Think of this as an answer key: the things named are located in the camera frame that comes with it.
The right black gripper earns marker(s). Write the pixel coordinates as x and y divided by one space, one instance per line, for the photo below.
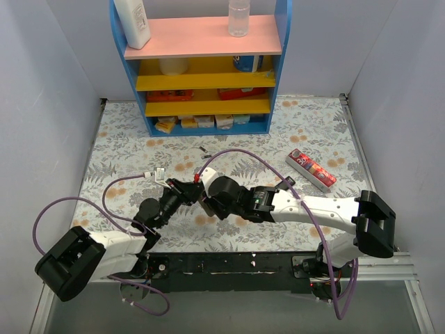
208 205

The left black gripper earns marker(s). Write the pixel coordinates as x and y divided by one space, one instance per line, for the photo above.
185 190

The white air conditioner remote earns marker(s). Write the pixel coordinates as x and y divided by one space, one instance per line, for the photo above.
209 212

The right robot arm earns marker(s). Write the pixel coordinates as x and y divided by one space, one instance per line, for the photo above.
367 222

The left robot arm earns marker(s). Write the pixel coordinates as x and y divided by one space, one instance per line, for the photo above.
80 257

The black TV remote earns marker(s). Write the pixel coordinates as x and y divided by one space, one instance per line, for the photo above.
287 184

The yellow white small box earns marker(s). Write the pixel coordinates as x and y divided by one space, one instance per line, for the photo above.
189 123

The yellow red small box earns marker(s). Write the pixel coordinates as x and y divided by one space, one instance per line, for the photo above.
166 124

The white orange small carton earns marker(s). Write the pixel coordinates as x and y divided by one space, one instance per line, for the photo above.
224 122

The teal white small box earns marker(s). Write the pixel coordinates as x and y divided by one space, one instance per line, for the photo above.
241 119

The red toothpaste box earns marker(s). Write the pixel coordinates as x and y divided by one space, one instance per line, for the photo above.
311 170

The floral patterned table mat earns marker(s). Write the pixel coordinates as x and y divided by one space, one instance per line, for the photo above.
123 149

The orange box left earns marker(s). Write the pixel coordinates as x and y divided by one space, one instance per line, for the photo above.
169 95

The red orange box right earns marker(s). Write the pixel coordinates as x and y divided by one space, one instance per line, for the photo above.
238 93

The blue wooden shelf unit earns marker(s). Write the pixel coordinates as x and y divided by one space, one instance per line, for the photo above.
209 48

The white cylindrical container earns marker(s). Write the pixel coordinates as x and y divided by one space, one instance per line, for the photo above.
173 66

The blue white round container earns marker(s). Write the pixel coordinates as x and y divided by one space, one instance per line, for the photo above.
249 64

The clear plastic water bottle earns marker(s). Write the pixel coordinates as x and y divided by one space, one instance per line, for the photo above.
238 16

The white plastic bottle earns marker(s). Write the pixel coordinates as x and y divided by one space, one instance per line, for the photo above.
134 22

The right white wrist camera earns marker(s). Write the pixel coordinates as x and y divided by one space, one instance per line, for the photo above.
205 175

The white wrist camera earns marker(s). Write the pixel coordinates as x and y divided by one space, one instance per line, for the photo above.
205 175
157 176

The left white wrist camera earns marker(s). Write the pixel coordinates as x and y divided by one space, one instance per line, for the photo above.
157 176

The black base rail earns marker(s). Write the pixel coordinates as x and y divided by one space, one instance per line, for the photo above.
296 272

